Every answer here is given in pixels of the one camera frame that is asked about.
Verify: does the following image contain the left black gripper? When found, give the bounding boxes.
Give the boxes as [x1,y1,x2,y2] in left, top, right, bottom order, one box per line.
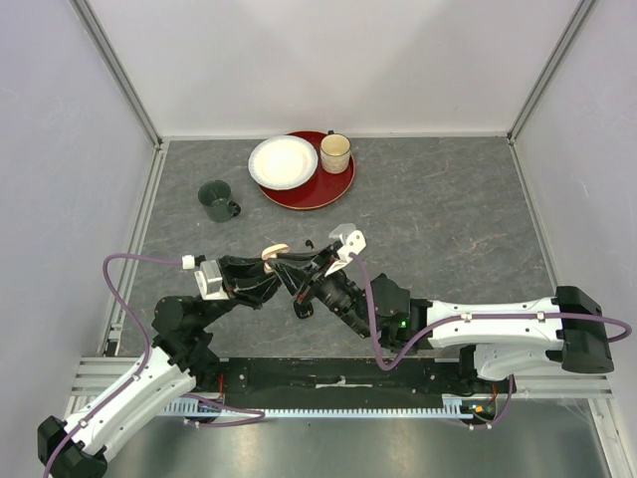
[196,252,283,330]

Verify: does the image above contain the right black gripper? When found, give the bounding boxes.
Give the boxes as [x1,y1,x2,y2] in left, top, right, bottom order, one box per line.
[269,244,373,339]

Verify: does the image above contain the pink earbud charging case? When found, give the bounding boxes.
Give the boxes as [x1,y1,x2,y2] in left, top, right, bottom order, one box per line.
[261,243,290,274]

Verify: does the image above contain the black earbud charging case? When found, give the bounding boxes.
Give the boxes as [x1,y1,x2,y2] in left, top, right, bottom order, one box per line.
[294,303,315,320]

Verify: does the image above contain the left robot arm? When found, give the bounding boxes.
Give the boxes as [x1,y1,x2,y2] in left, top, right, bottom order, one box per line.
[37,251,281,477]

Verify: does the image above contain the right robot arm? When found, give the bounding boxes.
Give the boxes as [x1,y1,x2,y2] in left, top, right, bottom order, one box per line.
[266,251,614,392]

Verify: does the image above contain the red round tray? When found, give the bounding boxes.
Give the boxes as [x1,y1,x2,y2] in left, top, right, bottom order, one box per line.
[252,130,355,210]

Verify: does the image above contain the dark green mug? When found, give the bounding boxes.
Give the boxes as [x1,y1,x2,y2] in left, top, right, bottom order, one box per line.
[197,180,242,223]

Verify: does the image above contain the white paper plate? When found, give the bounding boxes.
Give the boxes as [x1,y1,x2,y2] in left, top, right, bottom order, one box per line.
[248,135,319,190]

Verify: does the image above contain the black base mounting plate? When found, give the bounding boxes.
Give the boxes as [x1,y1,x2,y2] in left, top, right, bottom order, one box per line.
[198,356,519,412]

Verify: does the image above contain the beige ceramic cup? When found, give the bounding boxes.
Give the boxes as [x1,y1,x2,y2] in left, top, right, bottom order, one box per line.
[319,130,351,174]

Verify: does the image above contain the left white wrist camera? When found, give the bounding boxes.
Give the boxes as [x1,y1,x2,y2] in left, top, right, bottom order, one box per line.
[181,255,229,301]

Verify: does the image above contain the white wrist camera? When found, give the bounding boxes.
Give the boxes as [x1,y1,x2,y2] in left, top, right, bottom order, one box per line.
[181,255,229,301]
[325,223,366,277]

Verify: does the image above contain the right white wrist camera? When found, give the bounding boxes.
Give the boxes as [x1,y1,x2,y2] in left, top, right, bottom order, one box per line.
[325,223,366,277]

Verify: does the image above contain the slotted cable duct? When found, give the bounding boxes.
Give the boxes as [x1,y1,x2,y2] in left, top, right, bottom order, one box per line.
[158,396,476,420]

